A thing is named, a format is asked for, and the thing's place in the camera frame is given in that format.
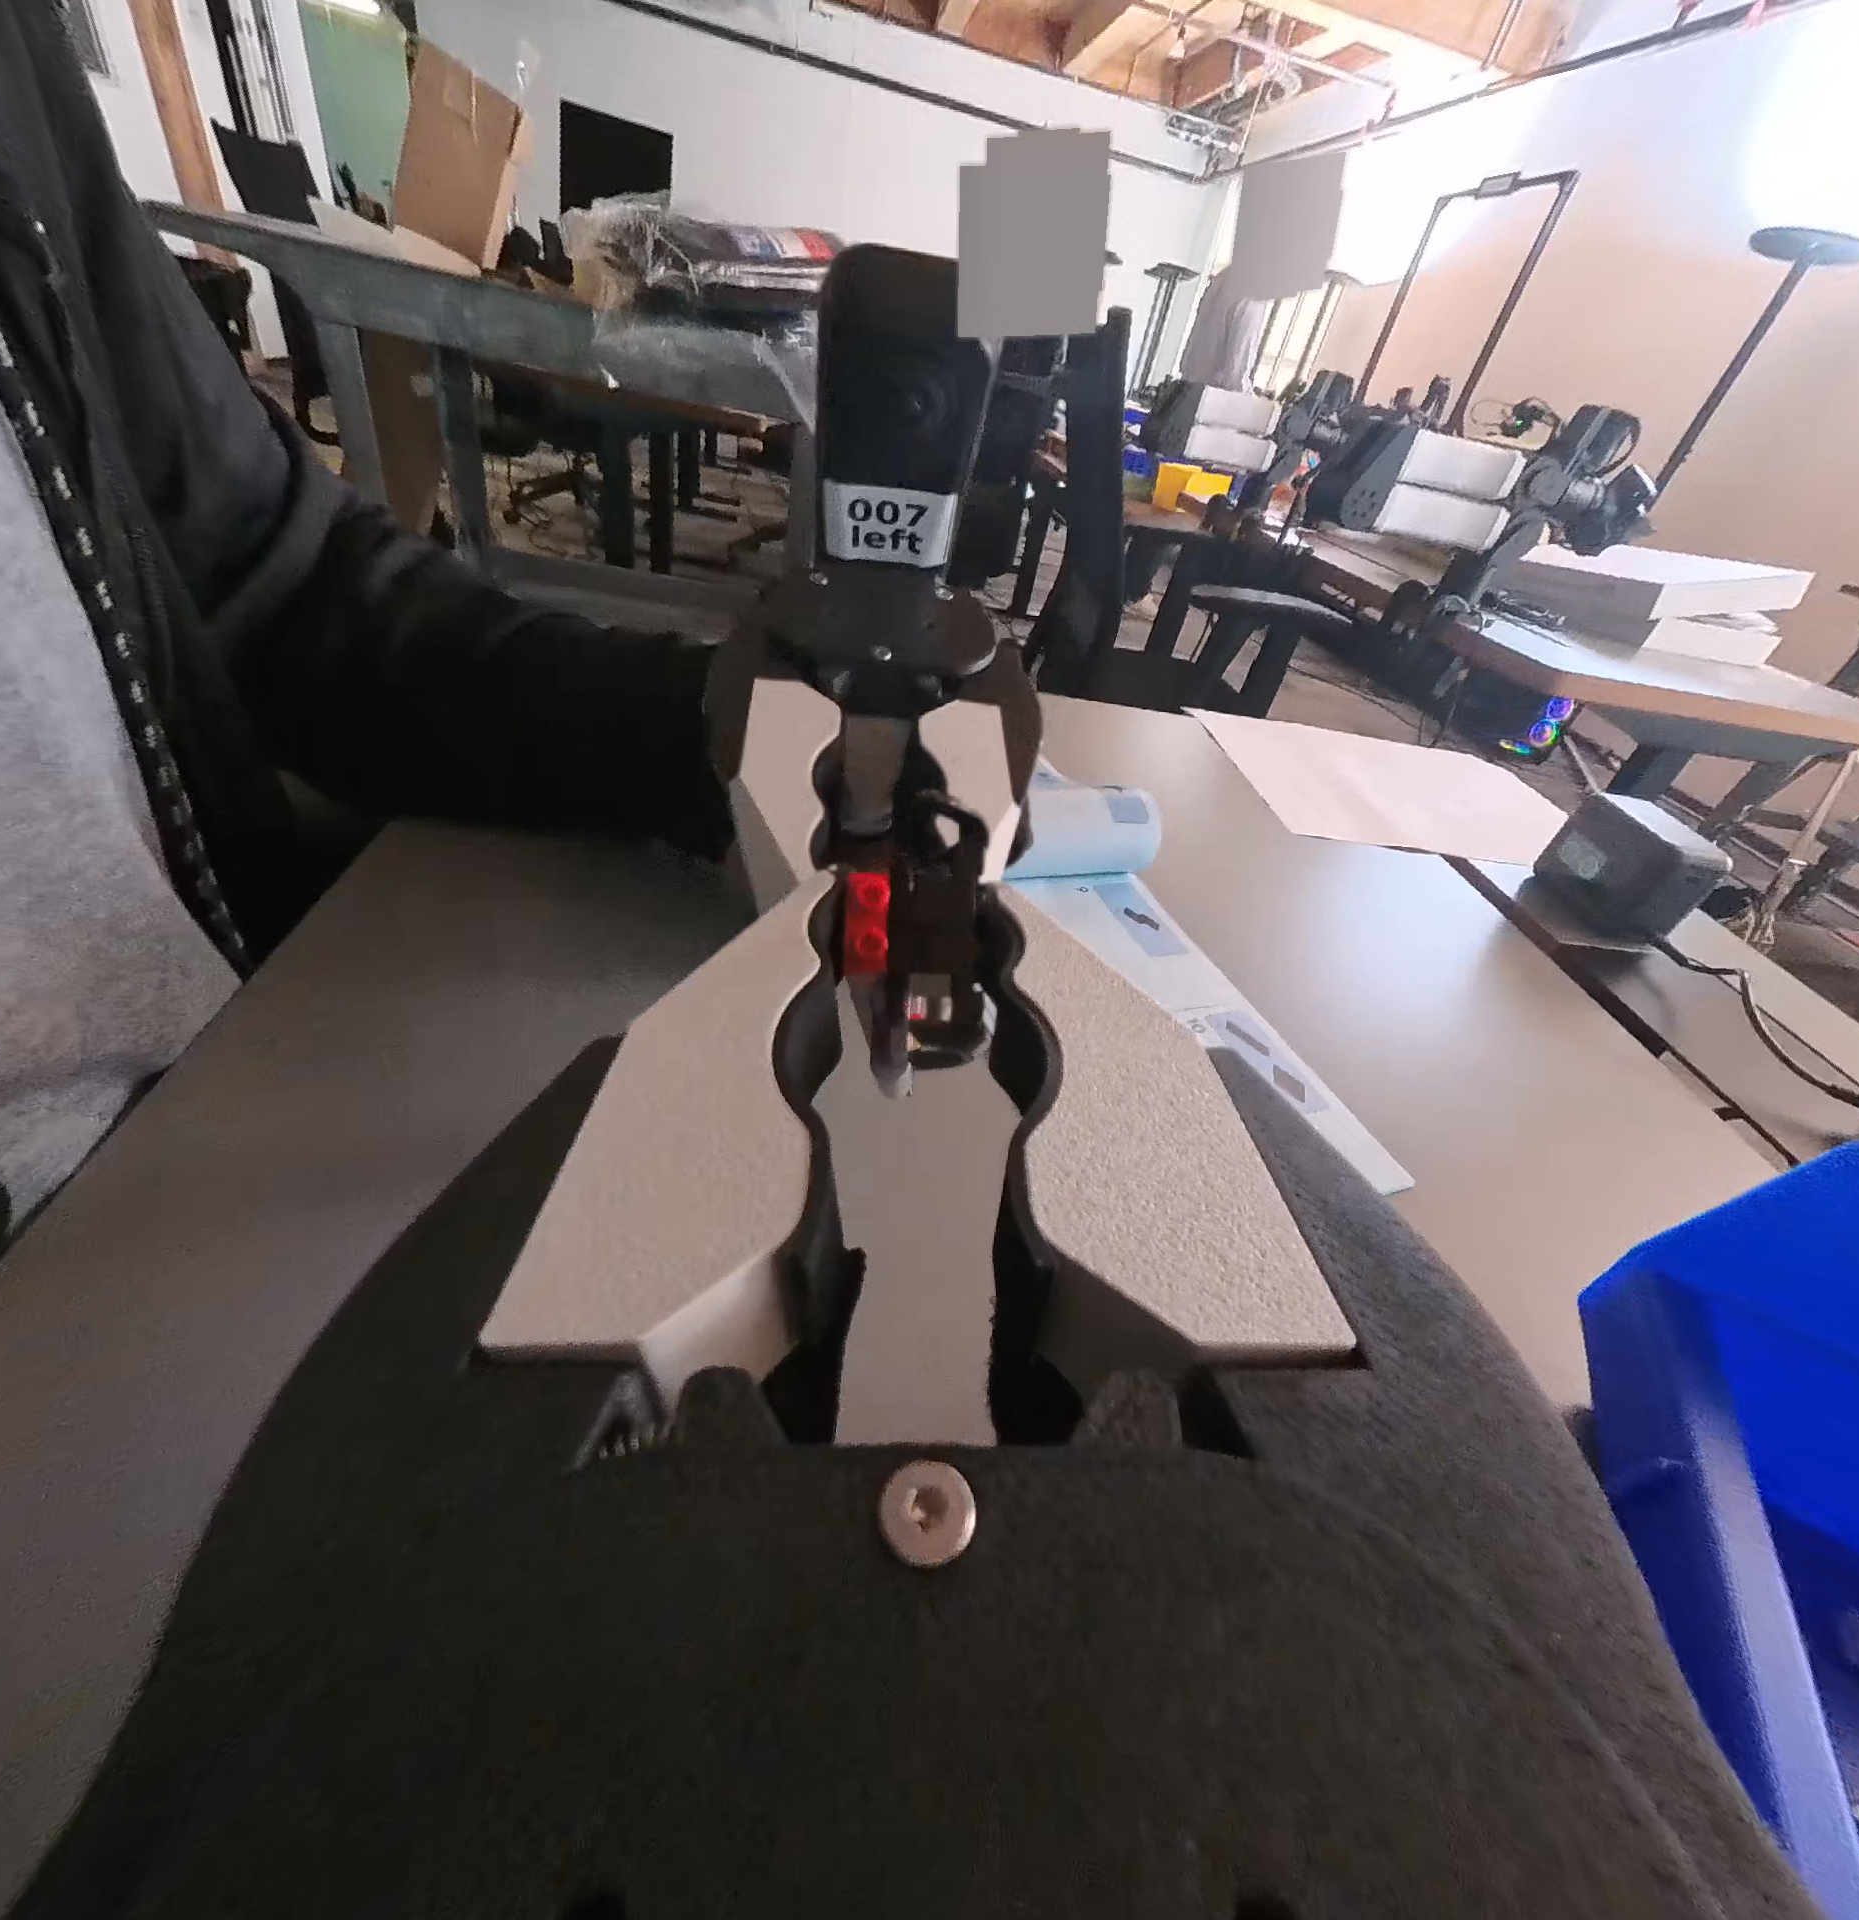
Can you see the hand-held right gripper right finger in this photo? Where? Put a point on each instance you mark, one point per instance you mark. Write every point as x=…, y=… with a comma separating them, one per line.
x=1186, y=1187

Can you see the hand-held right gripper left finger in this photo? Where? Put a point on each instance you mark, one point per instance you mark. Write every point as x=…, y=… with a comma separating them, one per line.
x=644, y=1187

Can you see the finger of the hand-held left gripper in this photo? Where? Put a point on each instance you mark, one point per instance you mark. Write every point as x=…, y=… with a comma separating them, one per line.
x=997, y=767
x=781, y=750

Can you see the grey red brick model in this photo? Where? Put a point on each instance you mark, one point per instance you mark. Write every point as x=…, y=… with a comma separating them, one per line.
x=868, y=914

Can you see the person's left forearm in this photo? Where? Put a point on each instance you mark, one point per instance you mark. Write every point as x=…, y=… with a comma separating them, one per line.
x=494, y=706

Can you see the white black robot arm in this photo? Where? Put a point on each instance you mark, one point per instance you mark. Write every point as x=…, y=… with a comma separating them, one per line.
x=1456, y=487
x=1230, y=428

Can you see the grey adjoining desk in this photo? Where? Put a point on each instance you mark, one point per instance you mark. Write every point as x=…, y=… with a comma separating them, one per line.
x=1695, y=1021

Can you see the wooden robot desk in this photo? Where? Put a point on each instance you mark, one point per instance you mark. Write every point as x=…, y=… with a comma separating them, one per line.
x=1695, y=691

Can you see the black office chair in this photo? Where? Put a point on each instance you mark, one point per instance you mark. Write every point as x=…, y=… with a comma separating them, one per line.
x=1095, y=497

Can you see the brick instruction booklet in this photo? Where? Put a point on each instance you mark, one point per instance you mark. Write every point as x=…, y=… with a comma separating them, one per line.
x=1186, y=960

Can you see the plastic wrapped bundle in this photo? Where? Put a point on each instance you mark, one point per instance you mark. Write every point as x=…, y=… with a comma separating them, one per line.
x=690, y=256

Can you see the yellow bin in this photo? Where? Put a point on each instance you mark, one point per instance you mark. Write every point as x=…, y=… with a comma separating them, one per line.
x=1191, y=482

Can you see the white paper sheet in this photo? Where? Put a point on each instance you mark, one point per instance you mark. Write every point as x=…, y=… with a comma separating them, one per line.
x=1364, y=795

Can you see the cardboard box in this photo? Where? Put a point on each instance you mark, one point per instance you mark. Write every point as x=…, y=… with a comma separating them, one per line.
x=457, y=151

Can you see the lit computer tower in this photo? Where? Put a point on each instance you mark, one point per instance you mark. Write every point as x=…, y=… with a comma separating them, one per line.
x=1542, y=730

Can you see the blue plastic bin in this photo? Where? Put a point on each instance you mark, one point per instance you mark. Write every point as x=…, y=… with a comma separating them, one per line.
x=1741, y=1351

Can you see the stack of white flat boxes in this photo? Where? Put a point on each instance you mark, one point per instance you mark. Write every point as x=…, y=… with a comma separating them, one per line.
x=1650, y=594

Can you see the black floor lamp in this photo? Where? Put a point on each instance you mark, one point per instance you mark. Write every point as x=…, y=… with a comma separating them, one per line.
x=1813, y=249

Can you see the black wall screen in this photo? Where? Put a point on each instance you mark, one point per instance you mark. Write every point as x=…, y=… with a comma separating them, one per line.
x=613, y=158

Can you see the black frame stand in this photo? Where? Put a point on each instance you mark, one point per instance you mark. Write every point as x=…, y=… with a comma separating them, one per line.
x=1499, y=184

